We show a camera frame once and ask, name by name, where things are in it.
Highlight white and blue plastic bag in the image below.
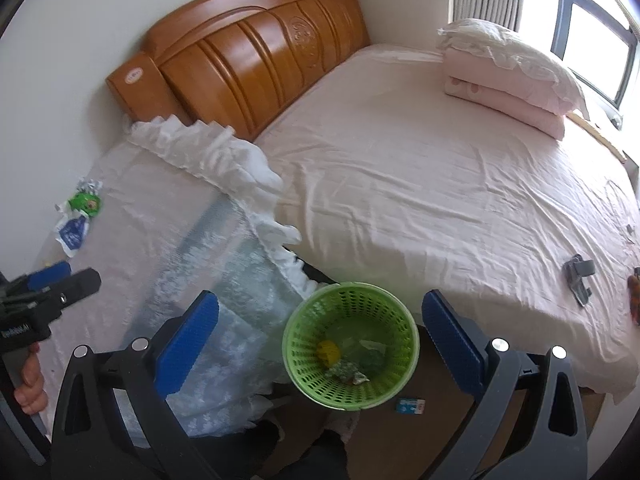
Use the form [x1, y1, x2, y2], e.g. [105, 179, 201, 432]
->
[52, 210, 91, 259]

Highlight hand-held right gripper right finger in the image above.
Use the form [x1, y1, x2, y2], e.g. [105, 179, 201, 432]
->
[421, 289, 588, 480]

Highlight green plastic basket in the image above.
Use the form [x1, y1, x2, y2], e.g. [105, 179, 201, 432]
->
[281, 282, 420, 412]

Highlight green and white carton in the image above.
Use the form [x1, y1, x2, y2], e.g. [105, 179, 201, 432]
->
[357, 340, 388, 371]

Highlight person's left hand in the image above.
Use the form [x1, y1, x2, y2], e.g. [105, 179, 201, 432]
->
[14, 342, 50, 416]

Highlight white frilled pillow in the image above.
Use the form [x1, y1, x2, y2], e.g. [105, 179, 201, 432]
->
[437, 18, 591, 121]

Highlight pink pillow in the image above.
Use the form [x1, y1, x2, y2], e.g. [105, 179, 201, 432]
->
[444, 47, 568, 141]

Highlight white lace tablecloth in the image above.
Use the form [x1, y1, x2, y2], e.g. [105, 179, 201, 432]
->
[35, 115, 326, 438]

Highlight pink bed sheet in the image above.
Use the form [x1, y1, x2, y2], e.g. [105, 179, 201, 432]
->
[252, 42, 640, 406]

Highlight person's dark trousers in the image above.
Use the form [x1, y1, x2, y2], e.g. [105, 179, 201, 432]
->
[190, 410, 351, 480]

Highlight green and yellow snack wrapper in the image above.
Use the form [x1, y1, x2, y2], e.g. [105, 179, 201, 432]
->
[325, 360, 368, 386]

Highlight orange tool handle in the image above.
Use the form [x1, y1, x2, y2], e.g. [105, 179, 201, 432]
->
[627, 267, 640, 328]

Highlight yellow foam fruit net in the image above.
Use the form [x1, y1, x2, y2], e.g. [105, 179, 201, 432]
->
[317, 340, 343, 367]

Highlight carved wooden headboard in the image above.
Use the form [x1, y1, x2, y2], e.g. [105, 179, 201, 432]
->
[106, 0, 372, 142]

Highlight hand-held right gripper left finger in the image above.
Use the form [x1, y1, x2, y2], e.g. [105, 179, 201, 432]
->
[50, 290, 221, 480]

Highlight dark framed window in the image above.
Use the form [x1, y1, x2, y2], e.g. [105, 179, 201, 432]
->
[520, 0, 640, 111]

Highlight small green wrapper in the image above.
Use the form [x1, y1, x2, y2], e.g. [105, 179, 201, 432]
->
[67, 187, 106, 217]

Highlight grey metal tool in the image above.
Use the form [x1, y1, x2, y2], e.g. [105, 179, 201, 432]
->
[562, 255, 596, 307]

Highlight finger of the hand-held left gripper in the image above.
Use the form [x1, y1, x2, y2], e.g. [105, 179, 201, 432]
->
[47, 268, 102, 312]
[5, 260, 71, 294]

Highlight wooden bed rail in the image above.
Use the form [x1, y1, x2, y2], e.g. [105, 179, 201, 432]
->
[565, 112, 628, 163]

